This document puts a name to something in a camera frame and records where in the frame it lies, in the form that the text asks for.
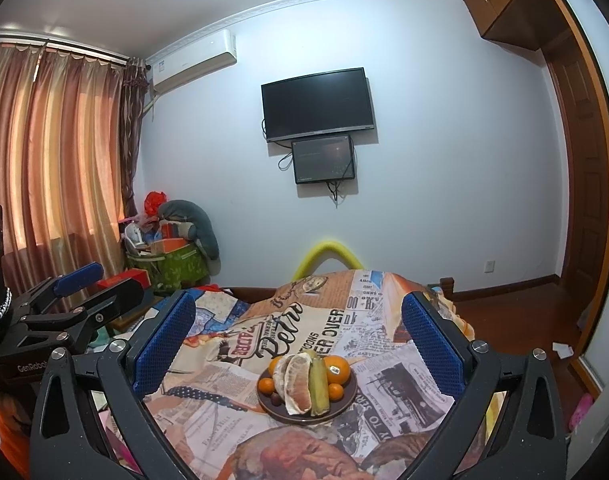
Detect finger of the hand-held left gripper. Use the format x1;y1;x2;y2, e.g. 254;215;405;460
12;261;105;311
14;277;145;356

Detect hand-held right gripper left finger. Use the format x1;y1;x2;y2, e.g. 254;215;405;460
29;289;198;480

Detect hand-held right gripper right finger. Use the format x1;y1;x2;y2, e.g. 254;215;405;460
401;290;570;480

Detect small peeled pomelo segment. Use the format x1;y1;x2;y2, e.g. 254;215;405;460
272;356;291;406

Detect large peeled pomelo segment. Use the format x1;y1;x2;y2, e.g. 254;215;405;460
283;352;315;416

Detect purple round plate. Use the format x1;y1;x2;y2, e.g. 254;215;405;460
257;355;359;423

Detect red box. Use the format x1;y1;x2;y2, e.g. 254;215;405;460
97;269;150;291

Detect white plastic object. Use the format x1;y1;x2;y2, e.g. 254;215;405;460
124;222;148;253

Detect orange box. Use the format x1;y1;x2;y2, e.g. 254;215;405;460
149;237;188;256

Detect orange with sticker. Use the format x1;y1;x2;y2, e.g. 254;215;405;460
323;355;351;385

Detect red plastic bag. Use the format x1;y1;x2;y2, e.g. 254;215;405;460
144;191;168;216

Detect grey long pillow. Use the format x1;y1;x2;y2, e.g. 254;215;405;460
157;200;220;261

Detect newspaper printed blanket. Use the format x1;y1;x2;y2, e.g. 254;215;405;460
92;269;505;480

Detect pink striped curtain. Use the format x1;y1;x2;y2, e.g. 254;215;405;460
0;35;128;281

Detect yellow foam tube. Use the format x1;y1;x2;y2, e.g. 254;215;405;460
292;241;363;281

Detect brown patterned curtain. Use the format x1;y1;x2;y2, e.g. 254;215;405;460
122;57;149;221

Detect pink slipper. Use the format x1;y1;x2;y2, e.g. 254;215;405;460
569;392;595;428

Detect small black monitor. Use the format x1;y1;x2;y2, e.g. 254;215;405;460
291;135;356;185

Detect wooden door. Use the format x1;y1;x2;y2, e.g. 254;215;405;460
541;35;609;311

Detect white air conditioner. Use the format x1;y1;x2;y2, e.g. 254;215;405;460
151;29;238;95

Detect wooden overhead cabinet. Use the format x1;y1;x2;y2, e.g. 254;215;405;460
461;0;555;52

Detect wooden bed frame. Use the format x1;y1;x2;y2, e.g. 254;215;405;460
219;276;457;306

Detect black wall television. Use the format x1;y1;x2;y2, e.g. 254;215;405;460
261;67;376;143

